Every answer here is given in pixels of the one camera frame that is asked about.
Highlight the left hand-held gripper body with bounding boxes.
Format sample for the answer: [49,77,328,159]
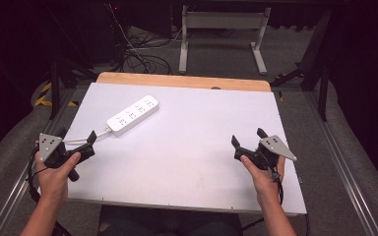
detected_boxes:
[38,132,96,183]

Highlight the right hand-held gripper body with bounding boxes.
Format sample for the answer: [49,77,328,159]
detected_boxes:
[233,134,298,172]

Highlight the white power strip cable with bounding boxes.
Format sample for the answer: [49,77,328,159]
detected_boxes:
[61,129,113,146]

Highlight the white power strip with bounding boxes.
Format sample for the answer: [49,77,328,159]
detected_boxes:
[105,94,160,138]

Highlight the person's left hand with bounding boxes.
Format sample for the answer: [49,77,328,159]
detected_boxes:
[33,141,82,204]

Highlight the person's right hand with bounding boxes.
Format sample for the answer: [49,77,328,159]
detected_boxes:
[239,154,286,202]

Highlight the yellow black hazard tape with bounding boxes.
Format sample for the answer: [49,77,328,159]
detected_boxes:
[33,81,80,108]

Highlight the black metal stand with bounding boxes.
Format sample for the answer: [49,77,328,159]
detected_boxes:
[270,9,332,123]
[43,6,99,121]

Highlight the person's dark trouser legs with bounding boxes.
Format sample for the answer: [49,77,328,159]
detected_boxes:
[96,205,244,236]

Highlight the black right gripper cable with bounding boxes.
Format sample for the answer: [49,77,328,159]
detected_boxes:
[240,156,310,236]

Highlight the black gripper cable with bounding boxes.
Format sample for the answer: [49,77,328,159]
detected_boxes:
[240,156,310,236]
[25,146,75,236]

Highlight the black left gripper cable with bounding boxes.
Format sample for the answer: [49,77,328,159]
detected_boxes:
[25,146,75,236]

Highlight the metal floor rail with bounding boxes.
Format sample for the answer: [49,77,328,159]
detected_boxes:
[0,88,77,236]
[303,91,378,236]

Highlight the tangle of black floor cables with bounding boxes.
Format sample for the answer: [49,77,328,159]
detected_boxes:
[106,3,183,76]

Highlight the white metal stand frame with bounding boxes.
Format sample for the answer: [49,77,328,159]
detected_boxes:
[177,4,273,77]

